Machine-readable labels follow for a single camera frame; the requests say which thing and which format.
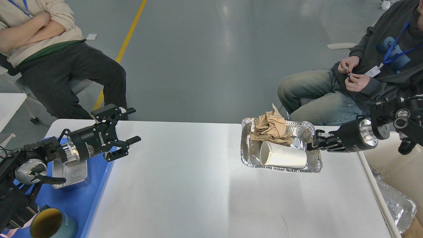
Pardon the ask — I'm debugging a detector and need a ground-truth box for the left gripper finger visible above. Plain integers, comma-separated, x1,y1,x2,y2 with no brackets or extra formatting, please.
91,104,136,131
104,136,142,162

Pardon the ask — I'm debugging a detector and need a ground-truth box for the person in dark hoodie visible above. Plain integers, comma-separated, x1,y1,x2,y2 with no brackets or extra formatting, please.
277,0,423,126

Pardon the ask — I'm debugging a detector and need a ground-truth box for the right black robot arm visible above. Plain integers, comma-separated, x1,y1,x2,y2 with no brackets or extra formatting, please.
307,95,423,155

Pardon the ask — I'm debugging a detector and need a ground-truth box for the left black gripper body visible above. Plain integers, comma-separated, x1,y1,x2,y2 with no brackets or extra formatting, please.
62,124,117,163

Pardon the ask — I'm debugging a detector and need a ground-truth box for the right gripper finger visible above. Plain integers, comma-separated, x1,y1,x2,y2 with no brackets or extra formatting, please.
307,140,342,152
315,130,339,140

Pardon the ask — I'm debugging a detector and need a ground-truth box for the white paper cup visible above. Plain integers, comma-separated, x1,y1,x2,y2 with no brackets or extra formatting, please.
259,141,307,169

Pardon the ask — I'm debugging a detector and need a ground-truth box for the aluminium foil tray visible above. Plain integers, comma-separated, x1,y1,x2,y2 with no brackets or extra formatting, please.
240,118,323,173

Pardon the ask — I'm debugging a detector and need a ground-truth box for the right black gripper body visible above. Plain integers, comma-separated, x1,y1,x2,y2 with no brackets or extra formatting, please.
337,119,379,152

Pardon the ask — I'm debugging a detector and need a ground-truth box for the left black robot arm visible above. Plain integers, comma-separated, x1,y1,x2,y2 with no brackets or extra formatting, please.
0,104,141,230

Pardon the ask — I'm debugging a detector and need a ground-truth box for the white side table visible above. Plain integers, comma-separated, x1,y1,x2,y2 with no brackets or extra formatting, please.
0,93,27,131

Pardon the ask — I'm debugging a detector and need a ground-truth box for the brown paper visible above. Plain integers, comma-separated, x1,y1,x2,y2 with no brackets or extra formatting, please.
250,104,294,145

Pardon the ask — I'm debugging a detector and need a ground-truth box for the white office chair left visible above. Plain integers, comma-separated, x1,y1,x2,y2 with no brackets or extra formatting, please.
0,66,92,124

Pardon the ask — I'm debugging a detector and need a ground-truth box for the teal green mug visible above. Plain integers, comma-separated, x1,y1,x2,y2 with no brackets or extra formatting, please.
30,205,78,238

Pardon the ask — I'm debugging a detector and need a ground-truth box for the blue plastic tray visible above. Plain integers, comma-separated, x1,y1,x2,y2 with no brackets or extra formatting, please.
36,153,112,238

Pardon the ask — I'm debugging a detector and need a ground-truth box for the pink mug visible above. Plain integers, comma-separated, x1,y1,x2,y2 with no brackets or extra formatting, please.
1,211,38,238

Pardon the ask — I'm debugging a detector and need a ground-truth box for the person in beige sweater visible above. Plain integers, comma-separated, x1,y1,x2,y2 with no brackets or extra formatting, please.
0,0,128,119

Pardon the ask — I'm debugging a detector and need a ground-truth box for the square stainless steel tin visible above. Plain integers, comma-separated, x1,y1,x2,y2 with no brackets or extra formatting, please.
52,160,91,191

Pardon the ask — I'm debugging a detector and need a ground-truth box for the beige waste bin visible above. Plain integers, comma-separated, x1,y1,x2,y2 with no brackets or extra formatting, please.
358,132,423,238

